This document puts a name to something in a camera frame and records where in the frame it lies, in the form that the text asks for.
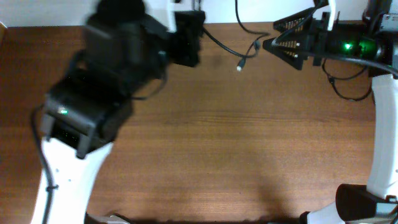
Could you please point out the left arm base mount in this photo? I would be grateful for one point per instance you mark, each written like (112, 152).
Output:
(112, 219)

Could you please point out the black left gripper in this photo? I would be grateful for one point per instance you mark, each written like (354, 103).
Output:
(191, 33)

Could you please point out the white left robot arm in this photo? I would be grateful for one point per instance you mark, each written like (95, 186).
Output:
(128, 44)

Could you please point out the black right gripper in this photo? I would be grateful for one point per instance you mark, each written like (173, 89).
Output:
(319, 35)

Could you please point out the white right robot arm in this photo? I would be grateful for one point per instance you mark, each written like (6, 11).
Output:
(375, 201)

